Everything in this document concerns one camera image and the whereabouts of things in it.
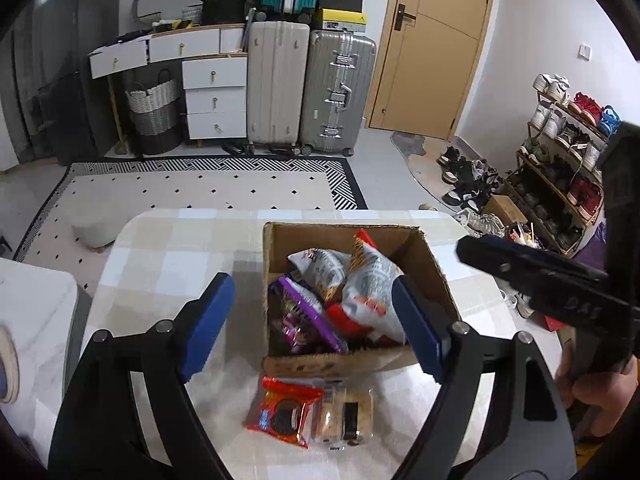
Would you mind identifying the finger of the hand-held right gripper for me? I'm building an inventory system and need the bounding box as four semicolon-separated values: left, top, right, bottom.
456;235;611;302

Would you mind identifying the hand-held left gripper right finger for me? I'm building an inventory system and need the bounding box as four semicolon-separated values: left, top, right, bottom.
385;275;578;480

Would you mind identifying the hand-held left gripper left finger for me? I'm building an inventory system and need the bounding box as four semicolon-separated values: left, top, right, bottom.
47;272;237;480

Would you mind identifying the purple snack packet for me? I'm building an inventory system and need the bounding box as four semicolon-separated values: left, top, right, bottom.
268;274;349;357

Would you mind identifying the white grey printed snack packet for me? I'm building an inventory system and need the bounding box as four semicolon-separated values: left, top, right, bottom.
287;247;352;303

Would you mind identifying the red cookie packet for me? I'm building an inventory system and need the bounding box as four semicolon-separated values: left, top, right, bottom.
246;376;325;450

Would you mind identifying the clear cracker packet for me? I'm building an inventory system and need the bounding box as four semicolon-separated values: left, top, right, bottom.
309;384;377;452

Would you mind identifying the person's right hand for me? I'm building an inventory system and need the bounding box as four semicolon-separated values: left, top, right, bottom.
555;345;640;438

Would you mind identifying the purple cloth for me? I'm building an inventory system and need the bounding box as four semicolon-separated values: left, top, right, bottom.
574;224;609;273

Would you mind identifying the small cardboard box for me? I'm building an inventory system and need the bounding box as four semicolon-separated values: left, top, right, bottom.
481;193;529;227

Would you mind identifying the pile of shoes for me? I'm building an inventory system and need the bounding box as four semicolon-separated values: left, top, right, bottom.
436;145;507;213

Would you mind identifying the wooden shoe rack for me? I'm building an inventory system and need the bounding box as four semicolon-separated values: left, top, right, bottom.
504;72;622;257

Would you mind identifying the beige oval door mat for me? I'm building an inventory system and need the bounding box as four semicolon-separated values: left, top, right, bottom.
391;131;482;212

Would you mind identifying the sneaker collection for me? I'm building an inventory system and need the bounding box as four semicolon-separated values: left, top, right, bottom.
517;72;622;241

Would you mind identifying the patterned black white rug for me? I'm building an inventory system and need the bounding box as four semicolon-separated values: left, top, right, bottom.
12;156;369;267

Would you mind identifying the grey round stool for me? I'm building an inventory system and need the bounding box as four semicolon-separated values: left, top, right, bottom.
71;211;119;252

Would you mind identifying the woven laundry basket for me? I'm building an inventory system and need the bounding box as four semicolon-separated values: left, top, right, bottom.
124;67;184;157

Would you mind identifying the tan wooden door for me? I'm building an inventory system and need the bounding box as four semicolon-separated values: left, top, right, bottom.
366;0;499;142

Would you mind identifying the white drawer dresser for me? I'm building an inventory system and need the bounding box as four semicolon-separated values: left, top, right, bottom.
89;24;249;149

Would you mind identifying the silver suitcase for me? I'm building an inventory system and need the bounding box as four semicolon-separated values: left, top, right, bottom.
298;29;377;157

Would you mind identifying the beige suitcase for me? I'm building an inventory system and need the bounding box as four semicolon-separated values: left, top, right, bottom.
246;20;311;154

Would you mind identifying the yellow black shoe box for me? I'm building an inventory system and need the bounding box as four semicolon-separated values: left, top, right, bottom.
311;8;369;34

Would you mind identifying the black refrigerator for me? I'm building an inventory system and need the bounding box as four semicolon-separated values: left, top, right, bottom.
0;0;124;167

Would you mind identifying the black door handle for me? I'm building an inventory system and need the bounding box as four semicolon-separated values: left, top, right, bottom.
393;3;417;32

